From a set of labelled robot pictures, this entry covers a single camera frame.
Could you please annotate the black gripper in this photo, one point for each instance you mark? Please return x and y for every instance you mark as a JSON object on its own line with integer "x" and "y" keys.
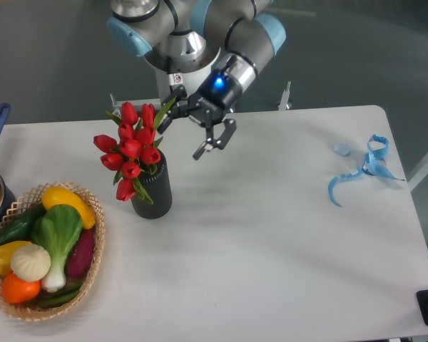
{"x": 214, "y": 96}

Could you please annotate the red tulip bouquet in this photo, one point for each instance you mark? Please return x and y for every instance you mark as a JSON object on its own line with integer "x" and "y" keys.
{"x": 135, "y": 154}

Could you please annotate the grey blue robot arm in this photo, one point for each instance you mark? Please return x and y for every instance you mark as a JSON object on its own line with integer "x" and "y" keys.
{"x": 248, "y": 38}

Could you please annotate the black ribbed vase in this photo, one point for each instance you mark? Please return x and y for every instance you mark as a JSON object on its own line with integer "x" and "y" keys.
{"x": 157, "y": 199}

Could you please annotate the small light blue cap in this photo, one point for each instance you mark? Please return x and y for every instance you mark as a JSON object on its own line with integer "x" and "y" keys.
{"x": 341, "y": 149}

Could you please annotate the green bok choy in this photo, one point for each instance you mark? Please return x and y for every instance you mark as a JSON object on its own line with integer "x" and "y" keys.
{"x": 57, "y": 232}

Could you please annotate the purple sweet potato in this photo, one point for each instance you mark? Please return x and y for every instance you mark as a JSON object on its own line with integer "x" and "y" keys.
{"x": 80, "y": 260}

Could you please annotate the blue ribbon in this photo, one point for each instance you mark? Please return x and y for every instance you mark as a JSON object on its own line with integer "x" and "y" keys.
{"x": 373, "y": 164}

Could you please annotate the dark green cucumber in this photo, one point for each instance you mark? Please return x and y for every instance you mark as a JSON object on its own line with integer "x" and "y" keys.
{"x": 19, "y": 229}

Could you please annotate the woven bamboo basket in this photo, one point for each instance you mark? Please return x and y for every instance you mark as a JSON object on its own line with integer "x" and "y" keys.
{"x": 91, "y": 213}

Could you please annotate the white steamed bun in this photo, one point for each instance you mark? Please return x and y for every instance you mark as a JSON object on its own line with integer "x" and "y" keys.
{"x": 30, "y": 262}

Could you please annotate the green bean pods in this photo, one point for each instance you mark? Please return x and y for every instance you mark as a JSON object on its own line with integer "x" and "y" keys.
{"x": 59, "y": 298}

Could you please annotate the yellow bell pepper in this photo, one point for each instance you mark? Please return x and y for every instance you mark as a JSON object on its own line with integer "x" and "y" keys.
{"x": 6, "y": 253}

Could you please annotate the orange fruit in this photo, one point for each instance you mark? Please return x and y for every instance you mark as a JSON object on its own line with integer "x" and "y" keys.
{"x": 17, "y": 291}

